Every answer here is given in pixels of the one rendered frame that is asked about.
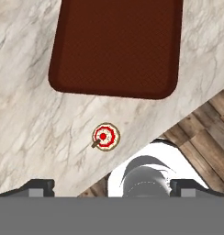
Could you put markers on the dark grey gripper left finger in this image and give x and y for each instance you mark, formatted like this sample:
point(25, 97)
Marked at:
point(40, 186)

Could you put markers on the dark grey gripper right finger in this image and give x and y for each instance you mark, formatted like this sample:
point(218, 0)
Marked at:
point(185, 186)

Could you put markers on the cupcake with red cherry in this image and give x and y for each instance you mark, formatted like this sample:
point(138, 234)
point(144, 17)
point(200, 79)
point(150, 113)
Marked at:
point(106, 136)

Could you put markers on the dark brown rectangular tray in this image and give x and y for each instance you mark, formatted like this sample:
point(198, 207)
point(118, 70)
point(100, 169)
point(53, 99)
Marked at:
point(117, 46)

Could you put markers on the white and grey round object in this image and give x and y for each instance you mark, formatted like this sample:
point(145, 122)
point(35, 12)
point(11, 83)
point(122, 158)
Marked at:
point(144, 174)

